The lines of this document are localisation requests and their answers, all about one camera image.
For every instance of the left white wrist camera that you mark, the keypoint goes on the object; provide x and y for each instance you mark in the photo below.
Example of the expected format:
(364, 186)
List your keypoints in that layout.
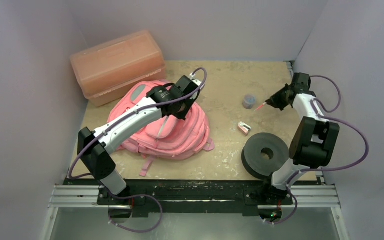
(196, 81)

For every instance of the dark grey tape roll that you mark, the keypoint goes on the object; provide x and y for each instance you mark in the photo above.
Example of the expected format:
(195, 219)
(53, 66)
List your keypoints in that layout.
(266, 157)

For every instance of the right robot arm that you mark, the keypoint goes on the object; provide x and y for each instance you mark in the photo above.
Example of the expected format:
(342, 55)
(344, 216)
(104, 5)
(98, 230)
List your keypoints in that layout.
(313, 144)

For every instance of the orange translucent plastic box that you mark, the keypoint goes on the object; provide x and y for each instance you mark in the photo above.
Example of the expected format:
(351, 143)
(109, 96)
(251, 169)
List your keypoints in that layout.
(106, 72)

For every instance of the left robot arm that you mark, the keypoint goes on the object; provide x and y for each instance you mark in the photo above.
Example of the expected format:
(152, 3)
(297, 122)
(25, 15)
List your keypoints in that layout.
(96, 146)

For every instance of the pink white stapler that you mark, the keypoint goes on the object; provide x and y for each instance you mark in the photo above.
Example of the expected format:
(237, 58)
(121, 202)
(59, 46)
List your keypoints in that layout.
(244, 128)

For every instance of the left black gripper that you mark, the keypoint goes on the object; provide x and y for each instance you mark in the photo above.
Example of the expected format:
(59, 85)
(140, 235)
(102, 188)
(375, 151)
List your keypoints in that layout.
(182, 115)

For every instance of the pink student backpack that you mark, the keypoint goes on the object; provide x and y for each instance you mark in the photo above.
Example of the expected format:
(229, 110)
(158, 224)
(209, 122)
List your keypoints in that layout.
(172, 138)

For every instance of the red pink pen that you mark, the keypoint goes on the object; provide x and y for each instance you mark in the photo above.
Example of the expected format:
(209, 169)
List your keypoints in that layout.
(259, 107)

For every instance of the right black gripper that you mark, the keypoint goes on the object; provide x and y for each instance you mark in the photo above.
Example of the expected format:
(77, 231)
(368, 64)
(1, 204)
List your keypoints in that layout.
(278, 100)

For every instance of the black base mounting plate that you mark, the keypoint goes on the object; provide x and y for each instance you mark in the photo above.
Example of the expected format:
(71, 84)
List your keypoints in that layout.
(249, 198)

